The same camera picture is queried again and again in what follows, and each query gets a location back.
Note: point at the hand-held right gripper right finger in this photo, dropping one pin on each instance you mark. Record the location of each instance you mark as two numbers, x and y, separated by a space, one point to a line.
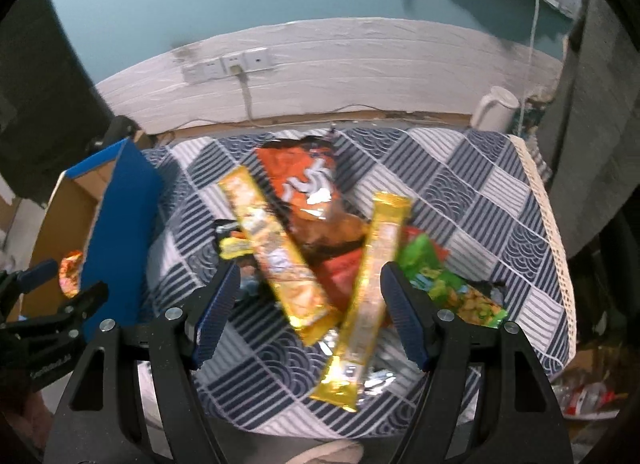
404 314

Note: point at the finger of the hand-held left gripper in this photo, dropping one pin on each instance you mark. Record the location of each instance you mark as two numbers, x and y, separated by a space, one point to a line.
39 271
86 299

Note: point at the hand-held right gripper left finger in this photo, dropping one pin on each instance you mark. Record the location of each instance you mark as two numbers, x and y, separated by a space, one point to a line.
216 311

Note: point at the green snack bag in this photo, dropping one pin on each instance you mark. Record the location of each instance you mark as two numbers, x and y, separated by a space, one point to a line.
440 286

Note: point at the long yellow snack packet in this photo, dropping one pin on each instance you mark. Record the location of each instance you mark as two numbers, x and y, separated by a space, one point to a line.
272 254
372 274

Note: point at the blue-edged cardboard box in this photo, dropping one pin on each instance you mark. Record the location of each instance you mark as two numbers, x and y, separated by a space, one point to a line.
125 224

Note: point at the orange octopus-print snack bag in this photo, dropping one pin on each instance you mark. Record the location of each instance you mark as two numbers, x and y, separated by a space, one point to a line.
305 179

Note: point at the shiny orange packet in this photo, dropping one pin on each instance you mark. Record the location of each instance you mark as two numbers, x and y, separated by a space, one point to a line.
70 274

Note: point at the small yellow black packet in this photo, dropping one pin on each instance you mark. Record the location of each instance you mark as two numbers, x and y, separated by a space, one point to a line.
234 245

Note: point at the red snack packet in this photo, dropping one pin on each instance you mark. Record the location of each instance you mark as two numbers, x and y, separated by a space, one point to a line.
337 276

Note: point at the blue white patterned tablecloth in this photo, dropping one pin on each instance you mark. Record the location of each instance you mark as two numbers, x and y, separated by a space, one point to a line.
475 184

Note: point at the black round device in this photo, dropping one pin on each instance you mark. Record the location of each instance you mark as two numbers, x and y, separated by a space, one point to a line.
116 130

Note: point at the large black cabinet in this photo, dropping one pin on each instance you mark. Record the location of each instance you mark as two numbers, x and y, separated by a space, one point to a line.
42 94

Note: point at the crumpled plastic packaging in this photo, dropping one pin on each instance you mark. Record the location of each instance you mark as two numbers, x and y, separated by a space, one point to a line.
587 394

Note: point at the white cup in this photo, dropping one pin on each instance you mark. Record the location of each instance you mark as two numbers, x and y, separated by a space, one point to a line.
492 108

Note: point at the grey fabric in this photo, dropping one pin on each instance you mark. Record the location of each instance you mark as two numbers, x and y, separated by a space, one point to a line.
600 104

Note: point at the white wall socket with plug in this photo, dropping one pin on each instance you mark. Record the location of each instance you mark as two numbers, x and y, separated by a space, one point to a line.
233 64

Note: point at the white single-hole wall socket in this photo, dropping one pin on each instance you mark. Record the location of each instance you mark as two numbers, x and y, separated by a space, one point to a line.
260 59

